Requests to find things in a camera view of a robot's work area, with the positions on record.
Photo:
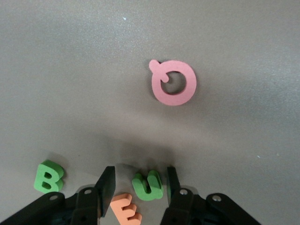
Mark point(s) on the orange foam letter E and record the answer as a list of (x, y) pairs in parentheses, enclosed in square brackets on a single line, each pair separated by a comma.
[(118, 207)]

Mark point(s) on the pink foam letter Q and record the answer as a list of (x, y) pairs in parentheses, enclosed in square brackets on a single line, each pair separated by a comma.
[(178, 98)]

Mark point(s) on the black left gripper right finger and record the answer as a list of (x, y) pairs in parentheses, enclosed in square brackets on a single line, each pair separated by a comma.
[(185, 208)]

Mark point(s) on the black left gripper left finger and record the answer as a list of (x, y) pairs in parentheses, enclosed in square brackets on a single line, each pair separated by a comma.
[(89, 206)]

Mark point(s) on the green foam letter B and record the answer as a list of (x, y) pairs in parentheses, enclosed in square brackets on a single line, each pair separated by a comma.
[(39, 180)]

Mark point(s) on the green foam letter U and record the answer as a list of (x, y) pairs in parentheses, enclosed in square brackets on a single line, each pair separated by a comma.
[(148, 195)]

